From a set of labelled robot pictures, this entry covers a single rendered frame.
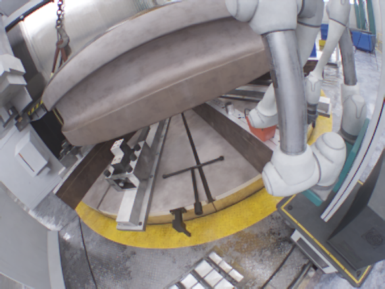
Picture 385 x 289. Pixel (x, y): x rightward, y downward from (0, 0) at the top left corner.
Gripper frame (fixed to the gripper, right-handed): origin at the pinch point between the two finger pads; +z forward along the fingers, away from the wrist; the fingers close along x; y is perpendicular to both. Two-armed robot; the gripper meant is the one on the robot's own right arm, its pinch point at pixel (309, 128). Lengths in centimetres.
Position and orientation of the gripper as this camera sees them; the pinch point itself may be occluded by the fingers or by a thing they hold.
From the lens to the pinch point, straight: 125.1
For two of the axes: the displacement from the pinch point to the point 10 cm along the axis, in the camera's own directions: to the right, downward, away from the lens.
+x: 8.5, -5.1, 1.7
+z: 3.2, 7.4, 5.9
